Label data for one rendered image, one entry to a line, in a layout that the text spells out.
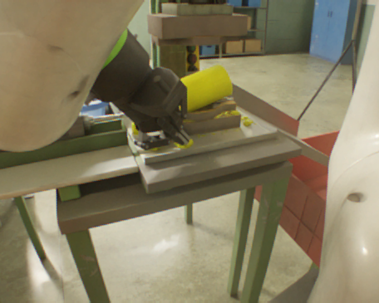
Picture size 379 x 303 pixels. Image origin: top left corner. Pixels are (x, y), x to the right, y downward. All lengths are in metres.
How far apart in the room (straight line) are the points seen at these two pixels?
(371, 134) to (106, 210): 0.38
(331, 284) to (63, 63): 0.20
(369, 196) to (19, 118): 0.23
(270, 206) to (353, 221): 0.48
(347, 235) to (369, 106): 0.14
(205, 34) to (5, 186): 0.42
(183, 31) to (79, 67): 0.36
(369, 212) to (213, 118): 0.45
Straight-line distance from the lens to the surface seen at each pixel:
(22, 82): 0.19
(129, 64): 0.36
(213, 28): 0.55
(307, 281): 0.45
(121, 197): 0.51
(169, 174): 0.48
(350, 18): 6.76
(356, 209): 0.19
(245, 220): 1.14
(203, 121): 0.59
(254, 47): 6.56
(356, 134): 0.30
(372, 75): 0.29
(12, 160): 0.57
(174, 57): 0.72
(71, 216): 0.50
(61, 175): 0.51
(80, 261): 0.57
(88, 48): 0.18
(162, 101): 0.35
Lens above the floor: 1.26
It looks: 30 degrees down
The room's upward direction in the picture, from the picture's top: straight up
